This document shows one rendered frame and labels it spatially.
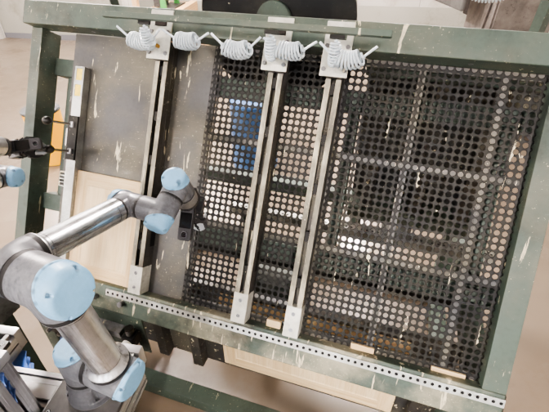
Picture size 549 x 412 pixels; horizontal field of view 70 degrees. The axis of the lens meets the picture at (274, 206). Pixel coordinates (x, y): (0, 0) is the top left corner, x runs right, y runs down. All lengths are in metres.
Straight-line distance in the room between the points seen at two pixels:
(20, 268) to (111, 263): 1.06
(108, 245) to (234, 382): 1.16
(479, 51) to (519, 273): 0.75
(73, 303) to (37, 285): 0.08
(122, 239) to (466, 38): 1.57
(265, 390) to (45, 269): 1.86
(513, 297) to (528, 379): 1.46
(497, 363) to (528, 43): 1.07
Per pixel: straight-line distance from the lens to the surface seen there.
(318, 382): 2.22
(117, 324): 2.02
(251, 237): 1.60
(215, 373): 2.64
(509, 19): 5.08
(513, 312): 1.61
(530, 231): 1.57
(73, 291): 0.92
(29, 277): 0.93
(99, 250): 2.01
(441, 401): 1.71
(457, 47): 1.51
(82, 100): 2.03
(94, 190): 1.99
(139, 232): 1.80
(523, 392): 2.95
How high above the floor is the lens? 2.24
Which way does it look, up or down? 36 degrees down
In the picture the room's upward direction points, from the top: straight up
